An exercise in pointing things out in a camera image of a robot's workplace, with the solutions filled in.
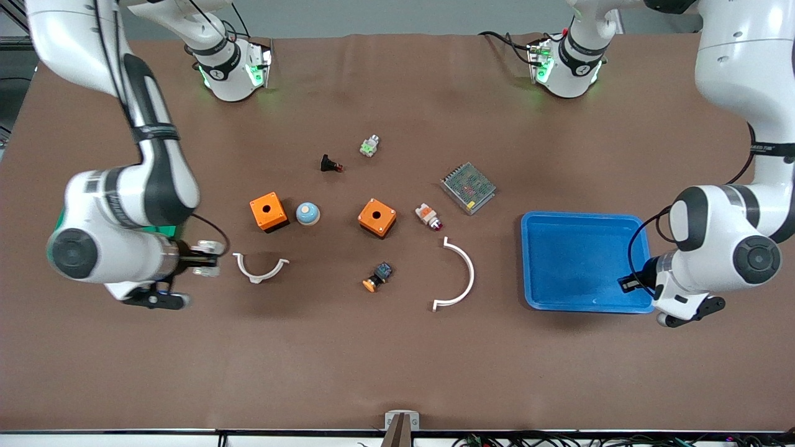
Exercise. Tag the blue plastic tray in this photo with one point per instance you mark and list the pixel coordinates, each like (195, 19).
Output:
(577, 261)

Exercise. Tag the small white half clamp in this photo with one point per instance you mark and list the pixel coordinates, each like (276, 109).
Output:
(256, 277)

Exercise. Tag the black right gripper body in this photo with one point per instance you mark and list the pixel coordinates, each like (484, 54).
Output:
(184, 257)

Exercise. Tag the aluminium frame profile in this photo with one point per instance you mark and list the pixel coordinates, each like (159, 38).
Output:
(9, 28)

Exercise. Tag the red indicator lamp orange base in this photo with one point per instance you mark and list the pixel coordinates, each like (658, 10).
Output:
(426, 214)

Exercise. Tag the orange button box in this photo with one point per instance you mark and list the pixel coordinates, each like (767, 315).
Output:
(275, 218)
(369, 218)

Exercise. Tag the green-tipped silver button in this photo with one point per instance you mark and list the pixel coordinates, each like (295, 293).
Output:
(369, 146)

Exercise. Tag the orange mushroom push button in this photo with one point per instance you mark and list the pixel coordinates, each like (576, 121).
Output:
(379, 275)

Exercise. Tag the blue dome button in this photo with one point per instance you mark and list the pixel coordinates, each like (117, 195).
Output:
(307, 213)

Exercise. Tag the metal mesh power supply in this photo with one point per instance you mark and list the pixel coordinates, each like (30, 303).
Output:
(469, 188)

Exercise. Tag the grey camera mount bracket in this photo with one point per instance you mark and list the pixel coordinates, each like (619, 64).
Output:
(402, 421)

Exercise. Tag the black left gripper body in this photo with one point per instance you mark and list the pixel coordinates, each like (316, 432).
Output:
(643, 274)

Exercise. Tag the white red circuit breaker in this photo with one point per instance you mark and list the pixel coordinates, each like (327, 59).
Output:
(211, 247)

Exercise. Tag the large white half clamp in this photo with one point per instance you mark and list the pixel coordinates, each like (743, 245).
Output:
(471, 273)

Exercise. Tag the green plastic tray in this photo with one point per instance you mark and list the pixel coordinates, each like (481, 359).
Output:
(164, 231)

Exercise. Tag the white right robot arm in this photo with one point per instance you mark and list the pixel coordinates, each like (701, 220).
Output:
(112, 254)

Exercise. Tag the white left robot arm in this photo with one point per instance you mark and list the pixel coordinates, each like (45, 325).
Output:
(714, 236)

